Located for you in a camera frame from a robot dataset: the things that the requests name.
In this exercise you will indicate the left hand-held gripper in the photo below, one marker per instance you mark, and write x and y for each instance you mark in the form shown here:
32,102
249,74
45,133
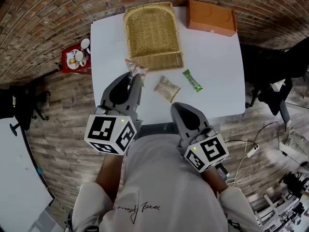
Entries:
101,127

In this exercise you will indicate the white power strip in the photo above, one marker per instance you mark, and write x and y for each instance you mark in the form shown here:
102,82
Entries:
253,151

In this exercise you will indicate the small teal object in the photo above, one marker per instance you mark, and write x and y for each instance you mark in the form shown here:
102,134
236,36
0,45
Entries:
39,170

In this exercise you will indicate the person's left forearm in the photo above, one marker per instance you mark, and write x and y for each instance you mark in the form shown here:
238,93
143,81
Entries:
109,175

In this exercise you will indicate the white cup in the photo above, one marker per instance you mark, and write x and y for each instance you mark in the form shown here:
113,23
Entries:
80,57
85,44

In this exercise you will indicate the green snack packet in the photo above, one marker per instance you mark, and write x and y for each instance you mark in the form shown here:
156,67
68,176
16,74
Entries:
192,80

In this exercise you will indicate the white orange snack packet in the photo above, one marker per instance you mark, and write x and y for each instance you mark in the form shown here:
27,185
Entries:
136,68

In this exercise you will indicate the black chair with round headrest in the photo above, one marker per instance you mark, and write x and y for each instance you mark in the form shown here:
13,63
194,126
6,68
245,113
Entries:
270,66

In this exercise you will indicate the two-tier wicker basket stand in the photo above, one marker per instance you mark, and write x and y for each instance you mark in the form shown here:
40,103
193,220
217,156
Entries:
152,35

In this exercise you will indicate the beige snack packet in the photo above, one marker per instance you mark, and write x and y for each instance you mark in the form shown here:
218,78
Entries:
167,89

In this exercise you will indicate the orange cardboard box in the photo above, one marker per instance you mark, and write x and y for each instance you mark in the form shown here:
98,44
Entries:
210,18

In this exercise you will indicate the red box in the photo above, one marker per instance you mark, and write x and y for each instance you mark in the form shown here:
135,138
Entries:
65,70

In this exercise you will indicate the white plate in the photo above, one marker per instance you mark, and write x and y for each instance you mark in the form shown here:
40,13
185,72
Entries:
70,60

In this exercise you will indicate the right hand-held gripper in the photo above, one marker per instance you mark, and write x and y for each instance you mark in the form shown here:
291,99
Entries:
212,149

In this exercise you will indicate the person's right forearm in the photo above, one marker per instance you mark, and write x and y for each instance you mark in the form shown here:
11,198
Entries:
214,180

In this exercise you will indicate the white metal frame equipment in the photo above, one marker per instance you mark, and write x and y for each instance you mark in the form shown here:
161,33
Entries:
282,202

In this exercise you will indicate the person's white shirt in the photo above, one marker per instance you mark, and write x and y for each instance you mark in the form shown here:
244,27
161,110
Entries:
169,190

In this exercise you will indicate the black box device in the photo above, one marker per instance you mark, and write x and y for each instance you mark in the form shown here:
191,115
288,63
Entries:
222,171

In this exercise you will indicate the black mesh office chair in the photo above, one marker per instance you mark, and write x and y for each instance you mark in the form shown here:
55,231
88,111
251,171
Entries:
24,105

